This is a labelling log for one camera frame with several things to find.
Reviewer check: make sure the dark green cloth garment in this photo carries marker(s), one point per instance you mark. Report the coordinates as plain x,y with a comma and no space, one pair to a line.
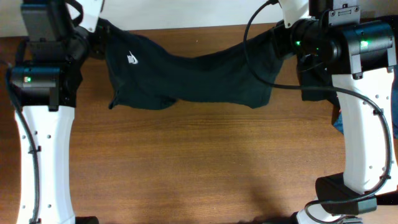
145,76

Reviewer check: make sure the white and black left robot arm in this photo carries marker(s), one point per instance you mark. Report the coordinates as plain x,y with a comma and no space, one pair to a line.
42,86

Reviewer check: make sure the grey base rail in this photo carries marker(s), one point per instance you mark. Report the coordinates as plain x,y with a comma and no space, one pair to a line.
350,220

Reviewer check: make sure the blue denim jeans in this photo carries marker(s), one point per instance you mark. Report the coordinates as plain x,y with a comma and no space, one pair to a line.
338,122

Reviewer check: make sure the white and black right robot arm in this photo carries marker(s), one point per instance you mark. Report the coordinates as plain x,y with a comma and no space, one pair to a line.
359,58

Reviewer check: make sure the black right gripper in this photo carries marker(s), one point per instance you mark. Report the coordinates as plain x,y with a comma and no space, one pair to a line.
322,18

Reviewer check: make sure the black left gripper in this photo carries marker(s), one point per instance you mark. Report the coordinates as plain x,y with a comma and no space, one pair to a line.
97,38

